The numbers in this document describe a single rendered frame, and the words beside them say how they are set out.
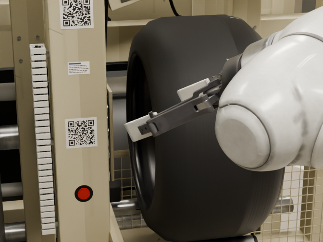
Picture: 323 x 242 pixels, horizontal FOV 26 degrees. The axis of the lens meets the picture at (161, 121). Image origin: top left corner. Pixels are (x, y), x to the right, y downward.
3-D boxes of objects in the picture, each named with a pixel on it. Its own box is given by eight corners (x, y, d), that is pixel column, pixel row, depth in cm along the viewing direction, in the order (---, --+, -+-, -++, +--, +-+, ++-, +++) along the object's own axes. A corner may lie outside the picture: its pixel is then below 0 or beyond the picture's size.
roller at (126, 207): (108, 219, 199) (107, 205, 198) (105, 212, 203) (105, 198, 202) (225, 207, 206) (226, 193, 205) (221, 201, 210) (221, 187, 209)
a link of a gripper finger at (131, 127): (166, 129, 102) (163, 131, 101) (135, 140, 106) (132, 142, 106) (156, 111, 101) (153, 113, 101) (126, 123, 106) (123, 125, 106)
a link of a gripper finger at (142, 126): (168, 124, 100) (155, 132, 98) (145, 132, 103) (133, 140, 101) (164, 114, 100) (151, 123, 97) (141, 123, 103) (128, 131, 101)
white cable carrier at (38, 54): (42, 235, 175) (30, 48, 159) (41, 226, 180) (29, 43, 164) (59, 233, 176) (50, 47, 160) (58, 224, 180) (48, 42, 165)
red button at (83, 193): (78, 200, 172) (77, 189, 171) (77, 197, 174) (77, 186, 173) (90, 199, 173) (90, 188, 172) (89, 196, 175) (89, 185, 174)
